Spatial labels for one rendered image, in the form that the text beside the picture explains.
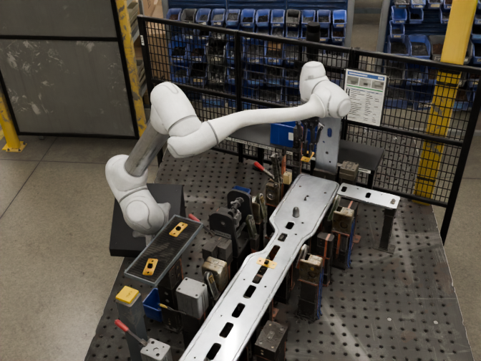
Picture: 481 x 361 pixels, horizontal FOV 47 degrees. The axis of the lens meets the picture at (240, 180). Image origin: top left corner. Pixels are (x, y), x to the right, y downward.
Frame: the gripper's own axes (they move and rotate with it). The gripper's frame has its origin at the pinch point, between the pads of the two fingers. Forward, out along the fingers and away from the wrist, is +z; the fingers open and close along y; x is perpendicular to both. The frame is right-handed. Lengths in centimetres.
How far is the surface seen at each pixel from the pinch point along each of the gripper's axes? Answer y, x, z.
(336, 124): 5.3, 26.0, 0.4
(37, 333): -140, -64, 130
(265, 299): 7, -65, 29
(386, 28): -13, 218, 23
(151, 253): -37, -75, 13
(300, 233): 6.5, -23.7, 28.8
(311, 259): 18, -42, 24
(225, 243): -17, -51, 21
